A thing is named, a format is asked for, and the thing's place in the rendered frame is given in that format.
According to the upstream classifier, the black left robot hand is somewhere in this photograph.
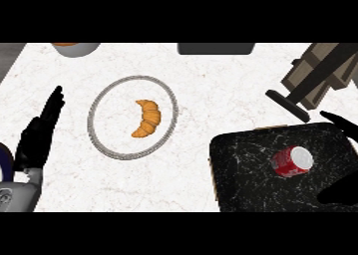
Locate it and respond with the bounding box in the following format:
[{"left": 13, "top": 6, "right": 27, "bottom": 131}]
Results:
[{"left": 13, "top": 85, "right": 67, "bottom": 173}]

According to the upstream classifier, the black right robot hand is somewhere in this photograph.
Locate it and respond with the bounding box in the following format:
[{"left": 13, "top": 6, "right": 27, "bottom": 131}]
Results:
[{"left": 316, "top": 111, "right": 358, "bottom": 205}]

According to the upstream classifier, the red can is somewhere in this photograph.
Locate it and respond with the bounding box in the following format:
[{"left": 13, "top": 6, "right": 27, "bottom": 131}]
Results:
[{"left": 270, "top": 145, "right": 316, "bottom": 178}]

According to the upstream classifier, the black marble tray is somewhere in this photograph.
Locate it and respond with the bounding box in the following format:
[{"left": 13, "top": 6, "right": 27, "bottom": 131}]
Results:
[{"left": 208, "top": 122, "right": 358, "bottom": 213}]

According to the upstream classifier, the white plate with grey rim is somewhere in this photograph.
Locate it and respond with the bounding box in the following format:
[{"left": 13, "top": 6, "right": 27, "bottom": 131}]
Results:
[{"left": 86, "top": 75, "right": 180, "bottom": 161}]

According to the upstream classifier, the golden croissant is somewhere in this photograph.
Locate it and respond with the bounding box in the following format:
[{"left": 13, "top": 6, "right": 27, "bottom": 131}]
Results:
[{"left": 131, "top": 99, "right": 163, "bottom": 138}]

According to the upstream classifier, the grey bowl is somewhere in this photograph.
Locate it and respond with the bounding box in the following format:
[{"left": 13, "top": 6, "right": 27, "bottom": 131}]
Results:
[{"left": 51, "top": 43, "right": 103, "bottom": 59}]

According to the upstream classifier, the dark grey appliance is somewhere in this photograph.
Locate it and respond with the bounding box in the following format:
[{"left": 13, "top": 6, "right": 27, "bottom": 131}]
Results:
[{"left": 177, "top": 43, "right": 257, "bottom": 56}]

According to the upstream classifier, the tiered basket with dark frame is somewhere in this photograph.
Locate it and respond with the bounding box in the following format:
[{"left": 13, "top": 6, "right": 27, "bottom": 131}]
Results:
[{"left": 264, "top": 43, "right": 358, "bottom": 124}]

